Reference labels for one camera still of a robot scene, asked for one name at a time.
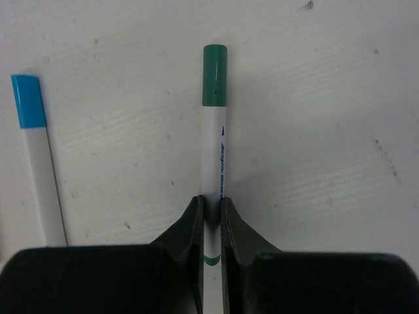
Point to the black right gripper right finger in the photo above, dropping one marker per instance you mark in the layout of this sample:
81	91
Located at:
260	278

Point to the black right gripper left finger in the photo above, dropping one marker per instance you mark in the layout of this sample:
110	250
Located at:
163	276

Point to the dark green capped marker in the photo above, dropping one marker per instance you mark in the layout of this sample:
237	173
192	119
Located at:
214	120

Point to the blue capped white marker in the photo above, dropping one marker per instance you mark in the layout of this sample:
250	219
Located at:
32	121

